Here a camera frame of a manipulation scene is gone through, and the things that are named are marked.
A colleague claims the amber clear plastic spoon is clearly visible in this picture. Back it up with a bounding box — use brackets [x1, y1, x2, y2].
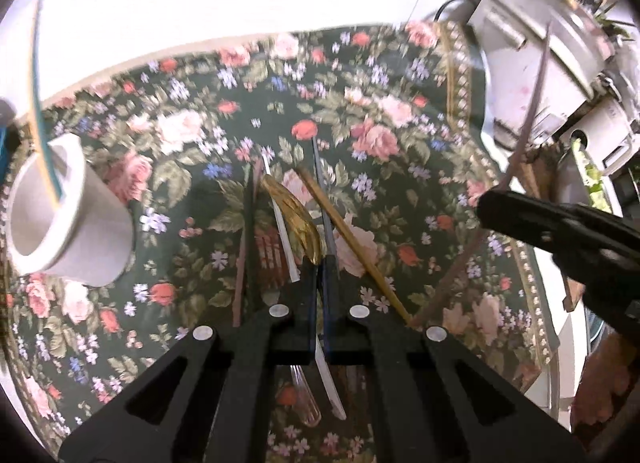
[260, 176, 323, 428]

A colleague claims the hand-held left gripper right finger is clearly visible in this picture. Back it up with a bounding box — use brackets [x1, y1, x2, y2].
[323, 255, 587, 463]

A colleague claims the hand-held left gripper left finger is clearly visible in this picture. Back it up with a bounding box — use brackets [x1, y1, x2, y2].
[59, 257, 319, 463]

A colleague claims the grey chopstick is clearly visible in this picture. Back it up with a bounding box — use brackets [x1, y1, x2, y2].
[310, 137, 335, 261]

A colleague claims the mauve chopstick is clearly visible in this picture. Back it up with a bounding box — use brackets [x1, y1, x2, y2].
[412, 23, 553, 326]
[232, 160, 263, 328]

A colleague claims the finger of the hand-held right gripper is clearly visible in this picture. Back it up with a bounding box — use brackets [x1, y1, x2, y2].
[554, 249, 640, 345]
[476, 190, 640, 265]

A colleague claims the teal chopstick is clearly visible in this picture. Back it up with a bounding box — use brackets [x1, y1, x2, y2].
[32, 0, 69, 201]

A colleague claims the white rice cooker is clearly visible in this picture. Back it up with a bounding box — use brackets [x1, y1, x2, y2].
[467, 0, 640, 179]

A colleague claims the green leafy sprig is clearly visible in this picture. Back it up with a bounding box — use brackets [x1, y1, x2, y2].
[570, 138, 608, 209]

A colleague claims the white cup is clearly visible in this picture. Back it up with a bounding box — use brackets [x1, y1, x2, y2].
[5, 132, 136, 288]

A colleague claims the black power cable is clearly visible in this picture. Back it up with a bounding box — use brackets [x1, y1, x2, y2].
[434, 0, 482, 22]

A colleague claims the floral tablecloth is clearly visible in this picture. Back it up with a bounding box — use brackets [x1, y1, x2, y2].
[0, 18, 561, 463]

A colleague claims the golden wooden chopstick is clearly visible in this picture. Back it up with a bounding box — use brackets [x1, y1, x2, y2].
[297, 168, 413, 326]

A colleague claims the yellow chopstick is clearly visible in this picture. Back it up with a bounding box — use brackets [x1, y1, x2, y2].
[27, 8, 63, 204]

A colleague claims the dark chopstick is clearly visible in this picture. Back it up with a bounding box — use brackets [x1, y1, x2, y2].
[242, 166, 261, 324]

